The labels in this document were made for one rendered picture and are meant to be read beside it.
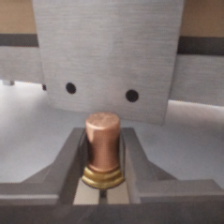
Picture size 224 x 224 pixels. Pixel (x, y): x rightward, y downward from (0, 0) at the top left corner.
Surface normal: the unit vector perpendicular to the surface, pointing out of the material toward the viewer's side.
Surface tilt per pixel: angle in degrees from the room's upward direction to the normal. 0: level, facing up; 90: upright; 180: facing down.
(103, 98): 90
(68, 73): 90
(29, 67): 90
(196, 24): 90
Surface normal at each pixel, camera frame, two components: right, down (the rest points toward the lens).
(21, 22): -0.32, 0.42
